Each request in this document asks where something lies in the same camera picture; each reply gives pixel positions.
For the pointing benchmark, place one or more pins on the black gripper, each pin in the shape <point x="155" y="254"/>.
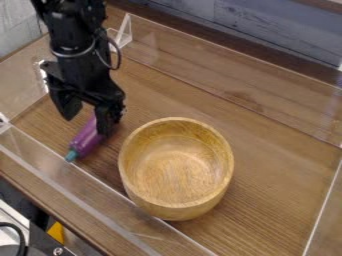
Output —
<point x="80" y="80"/>

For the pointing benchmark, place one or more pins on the purple toy eggplant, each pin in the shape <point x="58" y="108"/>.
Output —
<point x="84" y="141"/>

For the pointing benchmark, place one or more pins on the brown wooden bowl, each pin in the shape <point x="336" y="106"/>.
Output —
<point x="177" y="165"/>

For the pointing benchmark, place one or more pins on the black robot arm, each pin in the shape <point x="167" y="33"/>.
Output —
<point x="75" y="28"/>

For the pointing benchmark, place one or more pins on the yellow black base equipment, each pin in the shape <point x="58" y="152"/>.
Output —
<point x="23" y="239"/>

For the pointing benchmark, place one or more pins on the clear acrylic corner bracket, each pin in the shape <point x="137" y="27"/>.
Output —
<point x="122" y="35"/>

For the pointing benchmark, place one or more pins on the clear acrylic tray wall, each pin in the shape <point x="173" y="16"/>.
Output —
<point x="280" y="116"/>

